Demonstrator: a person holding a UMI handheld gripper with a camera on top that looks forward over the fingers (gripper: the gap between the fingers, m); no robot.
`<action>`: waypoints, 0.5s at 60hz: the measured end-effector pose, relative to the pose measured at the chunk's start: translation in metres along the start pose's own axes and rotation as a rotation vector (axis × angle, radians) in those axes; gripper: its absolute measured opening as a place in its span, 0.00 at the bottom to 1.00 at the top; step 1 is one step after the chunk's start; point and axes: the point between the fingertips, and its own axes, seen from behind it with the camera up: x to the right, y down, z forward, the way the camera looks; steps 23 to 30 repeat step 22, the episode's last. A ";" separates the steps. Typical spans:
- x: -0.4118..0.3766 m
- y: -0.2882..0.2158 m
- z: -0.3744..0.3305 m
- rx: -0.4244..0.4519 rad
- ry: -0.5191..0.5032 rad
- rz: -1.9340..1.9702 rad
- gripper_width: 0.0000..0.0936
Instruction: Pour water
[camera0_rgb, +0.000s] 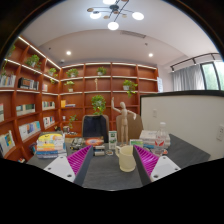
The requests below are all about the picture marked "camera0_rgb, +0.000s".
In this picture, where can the dark curtain rail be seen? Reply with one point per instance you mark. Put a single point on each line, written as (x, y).
(193, 59)

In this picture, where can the grey curtain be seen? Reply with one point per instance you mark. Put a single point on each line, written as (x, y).
(186, 78)

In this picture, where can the white book stack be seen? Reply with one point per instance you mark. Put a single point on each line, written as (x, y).
(148, 136)

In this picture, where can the white wall socket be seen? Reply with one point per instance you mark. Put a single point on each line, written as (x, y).
(220, 132)
(154, 113)

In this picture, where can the clear plastic water bottle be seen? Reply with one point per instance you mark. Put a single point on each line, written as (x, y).
(162, 140)

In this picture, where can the window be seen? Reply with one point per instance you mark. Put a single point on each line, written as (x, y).
(213, 75)

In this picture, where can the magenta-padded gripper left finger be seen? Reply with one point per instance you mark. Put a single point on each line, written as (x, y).
(60, 166)

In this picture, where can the recessed ceiling light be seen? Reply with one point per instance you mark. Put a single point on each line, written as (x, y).
(68, 52)
(150, 54)

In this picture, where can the white wall notice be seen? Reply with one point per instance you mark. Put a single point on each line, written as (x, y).
(160, 85)

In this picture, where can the round-bulb ceiling chandelier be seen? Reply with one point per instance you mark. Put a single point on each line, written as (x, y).
(113, 13)

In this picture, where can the colourful book stack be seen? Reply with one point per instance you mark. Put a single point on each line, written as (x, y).
(50, 145)

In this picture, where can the orange wooden shelf unit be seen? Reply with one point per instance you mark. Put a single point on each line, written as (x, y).
(33, 100)

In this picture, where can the dark blue chair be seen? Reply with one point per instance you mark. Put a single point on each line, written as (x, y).
(95, 128)

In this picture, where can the green and white upright carton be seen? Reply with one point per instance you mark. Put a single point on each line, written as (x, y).
(113, 140)

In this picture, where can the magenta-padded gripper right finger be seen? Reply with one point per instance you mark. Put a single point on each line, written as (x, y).
(163, 166)

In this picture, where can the white round badge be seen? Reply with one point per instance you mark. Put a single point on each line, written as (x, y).
(109, 152)

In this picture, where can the wooden artist mannequin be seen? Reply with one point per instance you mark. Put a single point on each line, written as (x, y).
(123, 120)

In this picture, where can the ceiling air vent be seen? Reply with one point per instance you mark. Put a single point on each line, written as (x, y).
(128, 33)

